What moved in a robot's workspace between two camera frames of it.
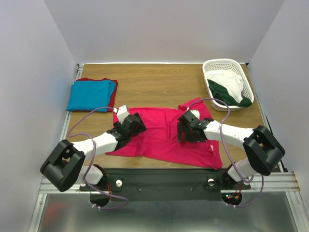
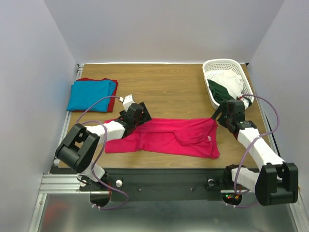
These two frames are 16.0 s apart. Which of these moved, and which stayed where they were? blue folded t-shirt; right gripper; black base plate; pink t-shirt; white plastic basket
Moved: right gripper; pink t-shirt
Stayed: blue folded t-shirt; black base plate; white plastic basket
